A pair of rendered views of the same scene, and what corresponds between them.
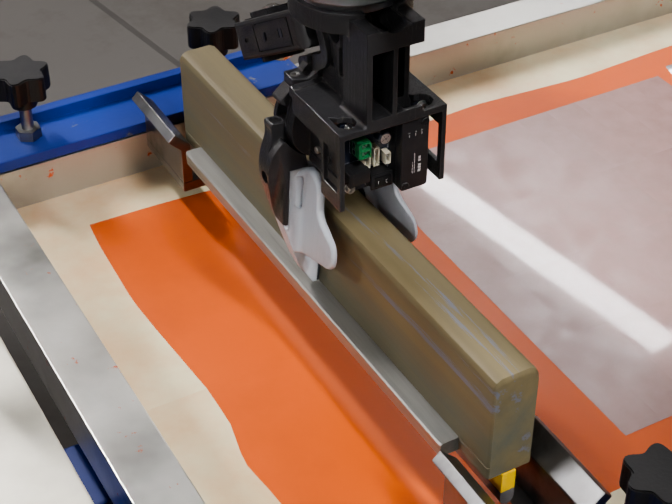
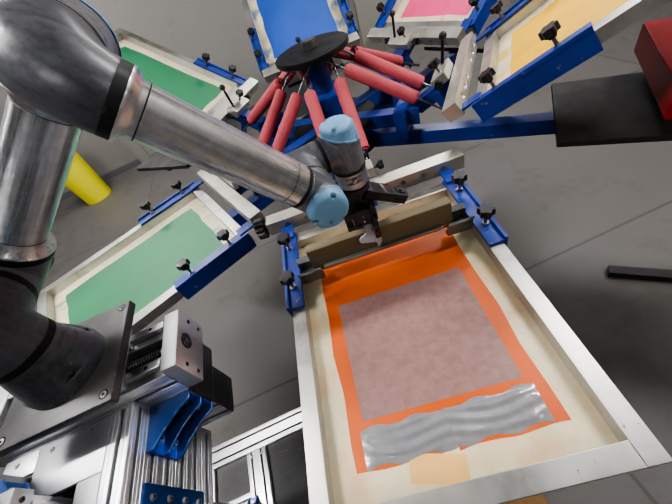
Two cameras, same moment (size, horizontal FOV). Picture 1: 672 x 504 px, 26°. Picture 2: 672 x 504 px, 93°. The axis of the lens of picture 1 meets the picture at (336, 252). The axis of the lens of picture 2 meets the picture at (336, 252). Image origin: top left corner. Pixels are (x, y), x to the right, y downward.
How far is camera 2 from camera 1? 116 cm
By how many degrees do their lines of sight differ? 84
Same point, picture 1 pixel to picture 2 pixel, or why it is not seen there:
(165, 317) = not seen: hidden behind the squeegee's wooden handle
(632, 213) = (423, 334)
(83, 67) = not seen: outside the picture
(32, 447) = not seen: hidden behind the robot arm
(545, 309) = (384, 300)
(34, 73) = (456, 177)
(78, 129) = (461, 198)
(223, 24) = (482, 210)
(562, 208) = (430, 315)
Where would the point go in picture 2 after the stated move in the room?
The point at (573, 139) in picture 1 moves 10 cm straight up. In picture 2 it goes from (471, 329) to (472, 307)
